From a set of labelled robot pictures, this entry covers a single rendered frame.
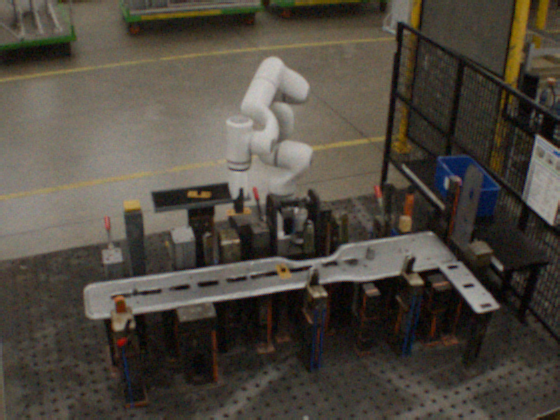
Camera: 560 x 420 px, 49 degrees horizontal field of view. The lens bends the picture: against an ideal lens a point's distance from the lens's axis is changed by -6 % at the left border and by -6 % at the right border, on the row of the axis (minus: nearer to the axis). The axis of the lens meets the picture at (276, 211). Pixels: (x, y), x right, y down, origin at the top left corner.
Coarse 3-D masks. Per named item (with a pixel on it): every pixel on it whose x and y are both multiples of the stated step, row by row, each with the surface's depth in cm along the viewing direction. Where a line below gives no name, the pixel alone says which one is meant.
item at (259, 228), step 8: (256, 224) 246; (264, 224) 246; (256, 232) 241; (264, 232) 242; (256, 240) 243; (264, 240) 244; (256, 248) 245; (264, 248) 246; (256, 256) 247; (264, 256) 248
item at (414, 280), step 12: (408, 276) 226; (408, 288) 224; (420, 288) 224; (408, 300) 226; (420, 300) 227; (396, 312) 237; (408, 312) 230; (396, 324) 237; (408, 324) 233; (396, 336) 239; (408, 336) 236; (396, 348) 240; (408, 348) 240
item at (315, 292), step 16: (320, 288) 219; (304, 304) 226; (320, 304) 218; (304, 320) 230; (320, 320) 222; (304, 336) 232; (320, 336) 227; (304, 352) 233; (320, 352) 229; (320, 368) 234
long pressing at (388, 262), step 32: (352, 256) 243; (384, 256) 244; (416, 256) 244; (448, 256) 245; (96, 288) 222; (128, 288) 223; (160, 288) 223; (192, 288) 224; (224, 288) 225; (256, 288) 225; (288, 288) 227
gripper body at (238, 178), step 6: (246, 168) 213; (234, 174) 211; (240, 174) 211; (246, 174) 212; (234, 180) 212; (240, 180) 212; (246, 180) 213; (234, 186) 213; (240, 186) 213; (246, 186) 214; (234, 192) 214; (246, 192) 215; (234, 198) 215
